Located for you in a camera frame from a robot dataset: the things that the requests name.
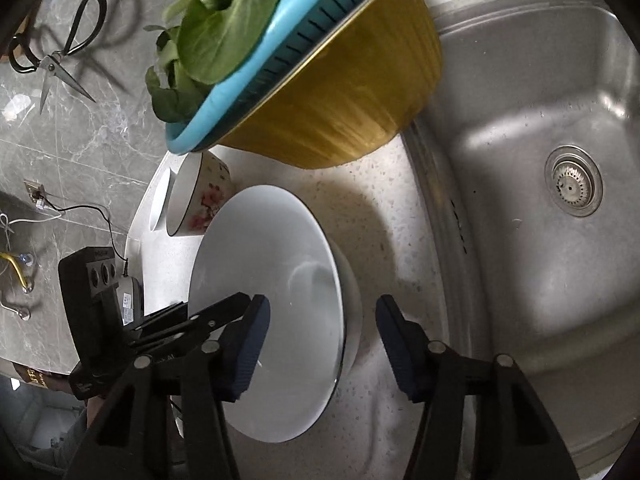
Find wall power socket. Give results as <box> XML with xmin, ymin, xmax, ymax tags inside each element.
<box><xmin>24</xmin><ymin>179</ymin><xmax>47</xmax><ymax>207</ymax></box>

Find blue plastic colander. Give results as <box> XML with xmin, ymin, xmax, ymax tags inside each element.
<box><xmin>166</xmin><ymin>0</ymin><xmax>413</xmax><ymax>155</ymax></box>

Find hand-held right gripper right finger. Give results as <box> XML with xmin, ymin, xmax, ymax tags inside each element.
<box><xmin>375</xmin><ymin>295</ymin><xmax>581</xmax><ymax>480</ymax></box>

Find small white bowl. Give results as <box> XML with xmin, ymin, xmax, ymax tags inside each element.
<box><xmin>150</xmin><ymin>170</ymin><xmax>181</xmax><ymax>233</ymax></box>

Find gold metal hook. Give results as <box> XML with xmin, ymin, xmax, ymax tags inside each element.
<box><xmin>0</xmin><ymin>252</ymin><xmax>36</xmax><ymax>293</ymax></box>

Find floral bowl with dark rim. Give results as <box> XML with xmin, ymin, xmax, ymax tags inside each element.
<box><xmin>165</xmin><ymin>151</ymin><xmax>235</xmax><ymax>238</ymax></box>

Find yellow plastic basin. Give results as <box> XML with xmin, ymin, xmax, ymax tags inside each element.
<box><xmin>207</xmin><ymin>0</ymin><xmax>445</xmax><ymax>170</ymax></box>

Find black handled kitchen scissors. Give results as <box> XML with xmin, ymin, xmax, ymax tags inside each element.
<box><xmin>9</xmin><ymin>0</ymin><xmax>107</xmax><ymax>115</ymax></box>

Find large white bowl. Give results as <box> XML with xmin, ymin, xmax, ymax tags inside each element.
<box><xmin>188</xmin><ymin>185</ymin><xmax>362</xmax><ymax>443</ymax></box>

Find green leafy vegetables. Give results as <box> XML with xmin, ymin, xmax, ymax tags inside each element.
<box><xmin>145</xmin><ymin>0</ymin><xmax>321</xmax><ymax>123</ymax></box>

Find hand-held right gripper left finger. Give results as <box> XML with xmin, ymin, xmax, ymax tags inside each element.
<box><xmin>65</xmin><ymin>294</ymin><xmax>272</xmax><ymax>480</ymax></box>

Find metal sink strainer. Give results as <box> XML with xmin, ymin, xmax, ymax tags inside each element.
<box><xmin>544</xmin><ymin>146</ymin><xmax>603</xmax><ymax>218</ymax></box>

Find stainless steel sink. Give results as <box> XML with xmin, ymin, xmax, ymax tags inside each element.
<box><xmin>400</xmin><ymin>0</ymin><xmax>640</xmax><ymax>466</ymax></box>

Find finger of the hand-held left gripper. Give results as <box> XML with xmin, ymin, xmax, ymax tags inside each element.
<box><xmin>186</xmin><ymin>292</ymin><xmax>253</xmax><ymax>336</ymax></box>
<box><xmin>131</xmin><ymin>301</ymin><xmax>190</xmax><ymax>348</ymax></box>

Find silver metal hook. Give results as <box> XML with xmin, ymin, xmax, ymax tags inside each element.
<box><xmin>0</xmin><ymin>297</ymin><xmax>31</xmax><ymax>322</ymax></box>

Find black power cable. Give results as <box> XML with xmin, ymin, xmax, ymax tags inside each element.
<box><xmin>42</xmin><ymin>201</ymin><xmax>132</xmax><ymax>277</ymax></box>

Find brown printed box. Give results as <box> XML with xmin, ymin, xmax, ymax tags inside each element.
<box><xmin>7</xmin><ymin>360</ymin><xmax>73</xmax><ymax>392</ymax></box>

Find white cable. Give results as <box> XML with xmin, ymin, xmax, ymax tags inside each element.
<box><xmin>0</xmin><ymin>210</ymin><xmax>66</xmax><ymax>234</ymax></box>

